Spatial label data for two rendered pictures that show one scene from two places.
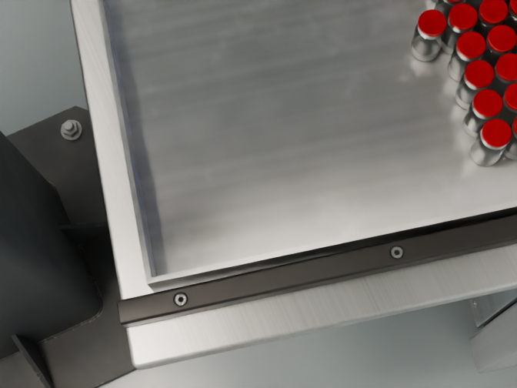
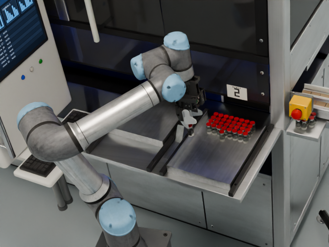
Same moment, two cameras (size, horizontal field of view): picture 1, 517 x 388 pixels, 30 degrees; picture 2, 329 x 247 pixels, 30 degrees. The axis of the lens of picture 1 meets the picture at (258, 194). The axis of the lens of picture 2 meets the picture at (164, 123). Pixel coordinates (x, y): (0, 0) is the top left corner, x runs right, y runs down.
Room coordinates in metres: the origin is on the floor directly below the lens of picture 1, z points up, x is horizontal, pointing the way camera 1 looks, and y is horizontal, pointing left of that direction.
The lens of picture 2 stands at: (-0.63, 1.42, 2.50)
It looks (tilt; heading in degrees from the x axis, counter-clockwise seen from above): 40 degrees down; 307
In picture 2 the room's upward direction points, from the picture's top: 10 degrees counter-clockwise
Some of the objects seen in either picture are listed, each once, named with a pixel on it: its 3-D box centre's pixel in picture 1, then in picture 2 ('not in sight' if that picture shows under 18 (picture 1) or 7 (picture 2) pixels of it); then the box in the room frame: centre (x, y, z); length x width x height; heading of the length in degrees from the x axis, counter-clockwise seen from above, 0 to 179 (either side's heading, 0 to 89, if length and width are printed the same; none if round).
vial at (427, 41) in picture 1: (428, 35); (222, 135); (0.28, -0.14, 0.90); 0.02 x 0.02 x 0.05
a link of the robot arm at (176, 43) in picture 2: not in sight; (176, 51); (0.29, 0.06, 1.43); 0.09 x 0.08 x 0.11; 57
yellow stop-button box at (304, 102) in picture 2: not in sight; (300, 106); (0.03, -0.32, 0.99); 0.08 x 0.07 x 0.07; 92
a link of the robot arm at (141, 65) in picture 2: not in sight; (152, 65); (0.33, 0.16, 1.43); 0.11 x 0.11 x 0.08; 57
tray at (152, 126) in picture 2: not in sight; (155, 111); (0.61, -0.18, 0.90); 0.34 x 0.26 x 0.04; 92
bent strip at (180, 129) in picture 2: not in sight; (174, 141); (0.44, -0.04, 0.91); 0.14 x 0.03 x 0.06; 93
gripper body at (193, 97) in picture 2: not in sight; (188, 91); (0.27, 0.06, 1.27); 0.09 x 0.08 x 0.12; 3
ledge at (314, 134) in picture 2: not in sight; (307, 125); (0.01, -0.36, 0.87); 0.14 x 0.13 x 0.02; 92
